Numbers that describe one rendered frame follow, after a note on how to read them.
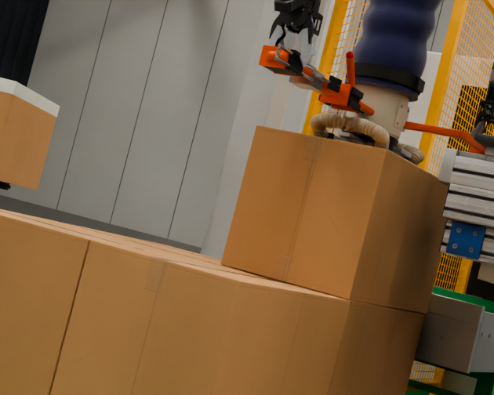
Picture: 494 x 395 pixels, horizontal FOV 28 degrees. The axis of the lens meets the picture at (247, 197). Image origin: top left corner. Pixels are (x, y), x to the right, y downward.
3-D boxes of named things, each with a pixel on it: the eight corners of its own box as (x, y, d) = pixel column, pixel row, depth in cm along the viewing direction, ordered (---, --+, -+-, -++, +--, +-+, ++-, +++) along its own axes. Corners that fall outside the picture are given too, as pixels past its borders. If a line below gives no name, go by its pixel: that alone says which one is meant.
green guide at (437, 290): (474, 313, 537) (478, 297, 537) (493, 317, 531) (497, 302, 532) (368, 290, 398) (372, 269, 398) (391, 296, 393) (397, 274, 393)
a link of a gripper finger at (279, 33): (277, 67, 246) (298, 36, 244) (266, 61, 240) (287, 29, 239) (269, 61, 247) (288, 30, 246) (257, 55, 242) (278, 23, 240)
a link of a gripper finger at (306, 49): (322, 69, 239) (317, 34, 241) (311, 62, 234) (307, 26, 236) (310, 72, 241) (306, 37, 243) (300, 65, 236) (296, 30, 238)
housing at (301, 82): (299, 88, 255) (303, 71, 255) (321, 92, 252) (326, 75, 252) (287, 81, 249) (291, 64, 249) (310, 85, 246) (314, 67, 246)
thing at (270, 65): (274, 74, 245) (278, 54, 245) (299, 77, 241) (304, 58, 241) (258, 64, 237) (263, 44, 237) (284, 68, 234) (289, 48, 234)
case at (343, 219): (314, 283, 323) (343, 165, 325) (426, 313, 302) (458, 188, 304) (219, 264, 271) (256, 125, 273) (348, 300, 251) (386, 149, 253)
